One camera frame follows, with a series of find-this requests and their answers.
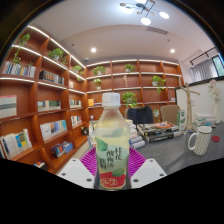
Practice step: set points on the wooden artist mannequin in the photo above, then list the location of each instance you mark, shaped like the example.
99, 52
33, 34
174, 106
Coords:
189, 103

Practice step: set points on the clear drink bottle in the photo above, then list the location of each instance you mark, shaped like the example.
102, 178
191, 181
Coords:
112, 150

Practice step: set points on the black ceiling light track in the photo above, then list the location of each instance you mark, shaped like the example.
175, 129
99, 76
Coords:
203, 55

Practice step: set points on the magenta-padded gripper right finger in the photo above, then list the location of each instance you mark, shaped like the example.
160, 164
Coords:
148, 173

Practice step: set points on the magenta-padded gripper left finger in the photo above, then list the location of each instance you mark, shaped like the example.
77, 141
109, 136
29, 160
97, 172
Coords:
76, 173

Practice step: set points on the multi-bulb ceiling lamp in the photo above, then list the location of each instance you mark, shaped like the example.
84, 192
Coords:
143, 10

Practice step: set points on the white vase with flowers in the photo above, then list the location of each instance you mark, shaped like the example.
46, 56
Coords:
215, 96

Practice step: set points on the grey curtain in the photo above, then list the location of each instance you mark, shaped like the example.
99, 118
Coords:
203, 70

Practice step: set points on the stack of colourful books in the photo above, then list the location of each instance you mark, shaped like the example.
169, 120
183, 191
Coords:
136, 136

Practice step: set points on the tan chair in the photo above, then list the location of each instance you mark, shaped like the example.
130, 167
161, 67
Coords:
169, 115

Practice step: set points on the window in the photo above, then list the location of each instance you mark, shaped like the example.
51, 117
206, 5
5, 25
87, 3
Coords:
219, 65

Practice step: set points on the white tissue pack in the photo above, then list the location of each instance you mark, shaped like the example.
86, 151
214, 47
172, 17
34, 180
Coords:
205, 119

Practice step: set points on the green and white carton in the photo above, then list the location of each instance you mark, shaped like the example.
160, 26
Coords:
181, 120

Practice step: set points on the white mug, triangle pattern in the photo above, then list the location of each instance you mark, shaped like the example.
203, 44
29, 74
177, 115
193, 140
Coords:
202, 141

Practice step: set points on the wooden shelf unit with books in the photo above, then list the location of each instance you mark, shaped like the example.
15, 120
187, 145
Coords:
50, 106

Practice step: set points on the stack of dark books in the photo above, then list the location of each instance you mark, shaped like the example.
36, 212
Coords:
160, 133

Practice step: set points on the dark office chair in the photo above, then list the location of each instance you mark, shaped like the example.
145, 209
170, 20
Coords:
140, 115

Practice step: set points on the ceiling air vent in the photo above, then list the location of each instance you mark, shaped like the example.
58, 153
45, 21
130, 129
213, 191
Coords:
157, 30

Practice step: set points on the round recessed ceiling light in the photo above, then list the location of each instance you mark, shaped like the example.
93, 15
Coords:
93, 50
172, 51

